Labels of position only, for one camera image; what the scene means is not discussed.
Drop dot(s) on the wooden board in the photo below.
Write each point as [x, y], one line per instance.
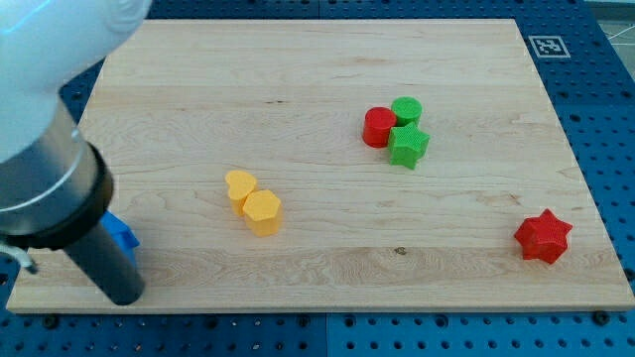
[182, 103]

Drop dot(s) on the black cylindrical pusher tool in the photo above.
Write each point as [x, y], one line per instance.
[102, 260]

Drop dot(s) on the white fiducial marker tag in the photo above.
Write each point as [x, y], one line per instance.
[549, 47]

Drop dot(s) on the yellow heart block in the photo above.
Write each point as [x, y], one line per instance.
[240, 185]

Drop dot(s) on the green star block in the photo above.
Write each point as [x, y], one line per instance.
[407, 145]

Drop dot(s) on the red star block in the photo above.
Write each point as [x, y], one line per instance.
[543, 237]

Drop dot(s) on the blue block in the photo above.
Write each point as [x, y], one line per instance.
[122, 235]

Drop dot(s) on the red cylinder block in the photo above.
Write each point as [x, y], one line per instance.
[378, 122]

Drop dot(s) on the green cylinder block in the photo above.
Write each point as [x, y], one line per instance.
[407, 110]

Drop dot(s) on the yellow hexagon block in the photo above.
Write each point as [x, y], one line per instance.
[263, 212]

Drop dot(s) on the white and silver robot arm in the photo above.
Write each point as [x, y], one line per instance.
[55, 186]

